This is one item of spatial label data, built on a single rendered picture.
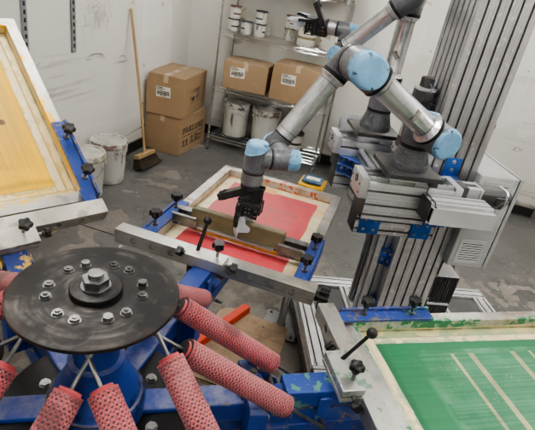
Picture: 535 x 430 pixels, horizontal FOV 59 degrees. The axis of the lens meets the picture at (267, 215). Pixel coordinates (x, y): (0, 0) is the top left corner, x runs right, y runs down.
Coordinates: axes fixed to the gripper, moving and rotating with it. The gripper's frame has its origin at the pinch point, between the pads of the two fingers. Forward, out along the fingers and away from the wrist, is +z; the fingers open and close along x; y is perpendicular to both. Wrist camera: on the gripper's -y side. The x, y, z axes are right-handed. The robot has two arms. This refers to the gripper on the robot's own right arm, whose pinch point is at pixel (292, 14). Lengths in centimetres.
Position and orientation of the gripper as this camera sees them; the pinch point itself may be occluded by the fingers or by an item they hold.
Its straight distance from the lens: 260.6
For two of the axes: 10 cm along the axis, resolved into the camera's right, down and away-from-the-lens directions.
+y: -1.1, 8.1, 5.7
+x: 3.8, -5.0, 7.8
